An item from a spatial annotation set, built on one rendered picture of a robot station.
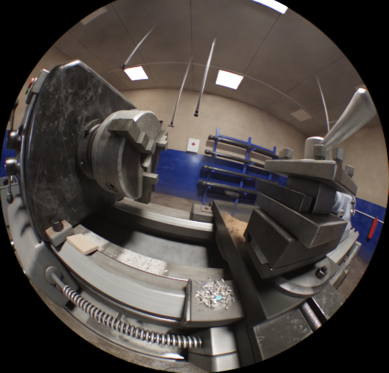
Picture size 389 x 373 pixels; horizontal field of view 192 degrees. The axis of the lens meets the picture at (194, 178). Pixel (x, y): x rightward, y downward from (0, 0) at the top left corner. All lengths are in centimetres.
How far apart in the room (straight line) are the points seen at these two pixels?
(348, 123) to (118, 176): 35
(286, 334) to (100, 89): 73
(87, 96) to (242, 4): 223
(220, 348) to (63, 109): 61
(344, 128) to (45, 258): 65
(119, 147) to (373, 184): 461
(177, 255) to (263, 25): 275
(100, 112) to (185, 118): 323
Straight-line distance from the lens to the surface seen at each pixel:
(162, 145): 36
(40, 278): 52
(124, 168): 25
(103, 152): 26
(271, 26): 247
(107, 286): 30
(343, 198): 93
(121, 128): 22
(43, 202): 38
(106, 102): 47
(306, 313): 36
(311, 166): 17
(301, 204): 18
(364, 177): 452
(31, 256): 48
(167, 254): 51
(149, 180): 34
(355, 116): 15
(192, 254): 53
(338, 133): 18
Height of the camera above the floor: 110
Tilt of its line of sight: 8 degrees down
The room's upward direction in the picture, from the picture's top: 11 degrees clockwise
